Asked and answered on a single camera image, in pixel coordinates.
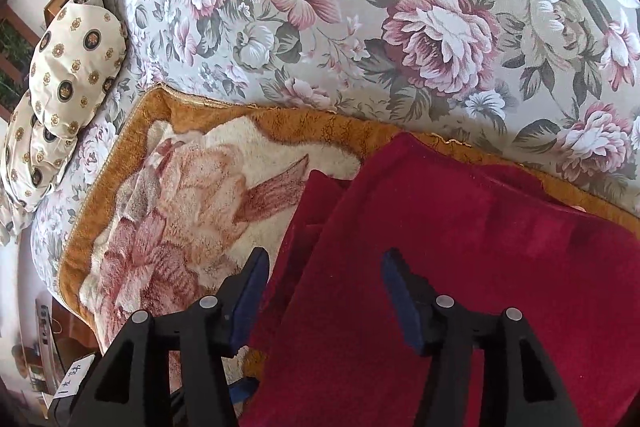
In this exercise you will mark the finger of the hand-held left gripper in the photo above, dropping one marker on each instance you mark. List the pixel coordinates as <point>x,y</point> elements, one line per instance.
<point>244,391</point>

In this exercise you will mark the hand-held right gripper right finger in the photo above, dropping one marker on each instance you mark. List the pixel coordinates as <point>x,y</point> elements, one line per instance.
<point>400,297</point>

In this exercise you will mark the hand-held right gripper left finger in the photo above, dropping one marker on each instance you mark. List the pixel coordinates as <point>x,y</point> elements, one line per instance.
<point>250,289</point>

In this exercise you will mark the dark red fleece sweater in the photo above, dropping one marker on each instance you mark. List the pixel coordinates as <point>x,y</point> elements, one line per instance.
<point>450,217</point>

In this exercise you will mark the plush floral blanket orange border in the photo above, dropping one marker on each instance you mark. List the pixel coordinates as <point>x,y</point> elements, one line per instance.
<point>200,187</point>

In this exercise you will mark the cream medallion print pillow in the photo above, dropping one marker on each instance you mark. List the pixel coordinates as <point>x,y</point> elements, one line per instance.
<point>30,157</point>
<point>75,67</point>

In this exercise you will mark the grey floral bedspread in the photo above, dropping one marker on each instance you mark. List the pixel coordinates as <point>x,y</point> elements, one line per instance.
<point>350,7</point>

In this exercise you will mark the reddish wooden railing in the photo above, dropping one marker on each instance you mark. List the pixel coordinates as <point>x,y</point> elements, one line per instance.
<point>10,14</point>

